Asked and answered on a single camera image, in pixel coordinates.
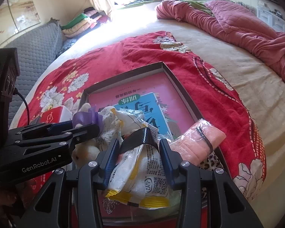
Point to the painted wall panels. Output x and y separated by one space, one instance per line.
19 11

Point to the rhinestone ornament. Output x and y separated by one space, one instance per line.
109 205

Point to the white cabinet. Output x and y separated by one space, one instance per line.
273 19

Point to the dark patterned pillow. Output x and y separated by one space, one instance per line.
67 45

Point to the pink quilt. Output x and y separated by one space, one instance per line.
239 28

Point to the person's left hand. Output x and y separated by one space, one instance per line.
9 197

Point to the red floral blanket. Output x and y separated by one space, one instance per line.
204 87

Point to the grey quilted headboard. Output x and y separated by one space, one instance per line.
38 52

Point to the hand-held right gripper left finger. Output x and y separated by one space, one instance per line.
110 161

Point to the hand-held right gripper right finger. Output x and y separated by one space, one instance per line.
167 163

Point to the leopard print cloth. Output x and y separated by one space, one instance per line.
211 162

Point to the pink face mask pack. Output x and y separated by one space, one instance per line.
197 142

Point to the stack of folded clothes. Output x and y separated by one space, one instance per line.
78 23

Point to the green cloth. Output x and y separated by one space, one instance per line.
199 4

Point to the white floral cloth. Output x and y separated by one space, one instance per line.
109 130

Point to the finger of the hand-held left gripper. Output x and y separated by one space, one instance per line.
59 126
85 130

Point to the pink book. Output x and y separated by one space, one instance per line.
137 92

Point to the white yellow snack packet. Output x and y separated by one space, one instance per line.
137 175
133 118

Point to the cream plush toy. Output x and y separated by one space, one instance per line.
85 152

